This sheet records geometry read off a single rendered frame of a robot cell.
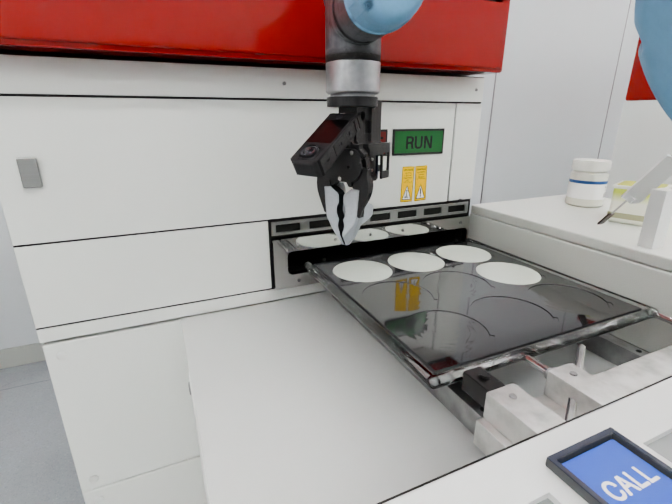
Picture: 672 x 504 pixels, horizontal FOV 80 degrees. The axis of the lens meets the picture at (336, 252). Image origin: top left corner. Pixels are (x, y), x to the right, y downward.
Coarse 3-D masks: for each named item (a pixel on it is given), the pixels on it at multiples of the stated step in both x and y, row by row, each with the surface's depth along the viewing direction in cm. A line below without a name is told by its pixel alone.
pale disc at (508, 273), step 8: (480, 264) 70; (488, 264) 70; (496, 264) 70; (504, 264) 70; (512, 264) 70; (480, 272) 66; (488, 272) 66; (496, 272) 66; (504, 272) 66; (512, 272) 66; (520, 272) 66; (528, 272) 66; (536, 272) 66; (496, 280) 63; (504, 280) 63; (512, 280) 63; (520, 280) 63; (528, 280) 63; (536, 280) 63
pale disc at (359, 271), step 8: (344, 264) 70; (352, 264) 70; (360, 264) 70; (368, 264) 70; (376, 264) 70; (384, 264) 70; (336, 272) 66; (344, 272) 66; (352, 272) 66; (360, 272) 66; (368, 272) 66; (376, 272) 66; (384, 272) 66; (352, 280) 63; (360, 280) 63; (368, 280) 63; (376, 280) 63
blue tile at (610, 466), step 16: (608, 448) 23; (624, 448) 23; (576, 464) 22; (592, 464) 22; (608, 464) 22; (624, 464) 22; (640, 464) 22; (592, 480) 21; (608, 480) 21; (624, 480) 21; (640, 480) 21; (656, 480) 21; (608, 496) 20; (624, 496) 20; (640, 496) 20; (656, 496) 20
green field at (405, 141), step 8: (400, 136) 74; (408, 136) 75; (416, 136) 76; (424, 136) 77; (432, 136) 77; (440, 136) 78; (400, 144) 75; (408, 144) 76; (416, 144) 76; (424, 144) 77; (432, 144) 78; (440, 144) 79; (400, 152) 75; (408, 152) 76; (416, 152) 77
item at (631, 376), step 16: (656, 352) 47; (624, 368) 44; (640, 368) 44; (656, 368) 44; (624, 384) 42; (640, 384) 42; (544, 400) 39; (560, 416) 37; (480, 432) 36; (496, 432) 35; (480, 448) 37; (496, 448) 35
